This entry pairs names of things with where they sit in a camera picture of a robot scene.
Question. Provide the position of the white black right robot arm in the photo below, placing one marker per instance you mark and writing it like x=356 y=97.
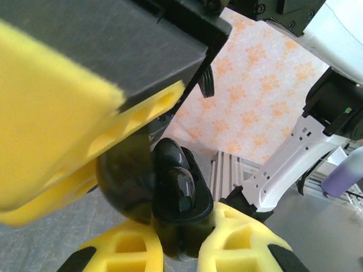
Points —
x=283 y=170

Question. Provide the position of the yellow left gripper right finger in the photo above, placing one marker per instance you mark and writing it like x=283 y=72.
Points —
x=241 y=246

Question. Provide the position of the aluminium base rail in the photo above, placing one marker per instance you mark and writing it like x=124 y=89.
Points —
x=227 y=170

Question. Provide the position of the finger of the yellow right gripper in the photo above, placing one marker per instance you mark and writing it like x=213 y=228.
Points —
x=71 y=71
x=42 y=204

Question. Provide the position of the purple bottle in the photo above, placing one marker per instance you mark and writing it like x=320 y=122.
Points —
x=343 y=178

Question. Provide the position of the tiny black screw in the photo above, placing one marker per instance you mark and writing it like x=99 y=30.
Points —
x=184 y=187

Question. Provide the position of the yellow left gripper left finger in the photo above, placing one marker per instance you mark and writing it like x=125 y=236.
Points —
x=127 y=246

